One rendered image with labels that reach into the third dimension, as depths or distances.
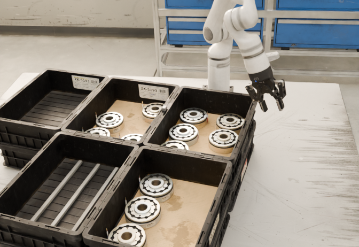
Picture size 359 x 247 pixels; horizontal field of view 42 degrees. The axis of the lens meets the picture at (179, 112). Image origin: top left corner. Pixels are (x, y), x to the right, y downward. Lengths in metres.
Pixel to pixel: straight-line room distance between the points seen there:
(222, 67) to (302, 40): 1.73
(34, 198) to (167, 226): 0.43
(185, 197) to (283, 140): 0.61
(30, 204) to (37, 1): 3.48
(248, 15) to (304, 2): 2.06
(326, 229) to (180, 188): 0.47
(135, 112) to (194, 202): 0.56
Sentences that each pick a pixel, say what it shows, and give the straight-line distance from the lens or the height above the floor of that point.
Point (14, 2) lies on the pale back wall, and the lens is 4.93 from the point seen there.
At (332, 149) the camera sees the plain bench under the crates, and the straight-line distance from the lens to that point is 1.90.
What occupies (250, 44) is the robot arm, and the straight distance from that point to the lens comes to 1.46.
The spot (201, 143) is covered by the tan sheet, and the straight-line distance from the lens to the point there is 1.65.
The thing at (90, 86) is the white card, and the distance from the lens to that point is 1.97.
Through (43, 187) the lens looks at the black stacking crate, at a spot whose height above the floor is 0.83.
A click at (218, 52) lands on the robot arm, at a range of 1.88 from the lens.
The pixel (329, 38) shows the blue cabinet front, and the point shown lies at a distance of 3.59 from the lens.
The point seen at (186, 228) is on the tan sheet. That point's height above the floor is 0.83.
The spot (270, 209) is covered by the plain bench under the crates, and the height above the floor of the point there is 0.70.
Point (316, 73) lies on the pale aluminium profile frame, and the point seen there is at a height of 0.12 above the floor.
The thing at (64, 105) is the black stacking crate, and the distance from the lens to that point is 1.96.
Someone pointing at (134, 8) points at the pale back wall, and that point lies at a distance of 4.52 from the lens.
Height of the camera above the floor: 1.81
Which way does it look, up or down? 32 degrees down
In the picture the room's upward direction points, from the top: 3 degrees counter-clockwise
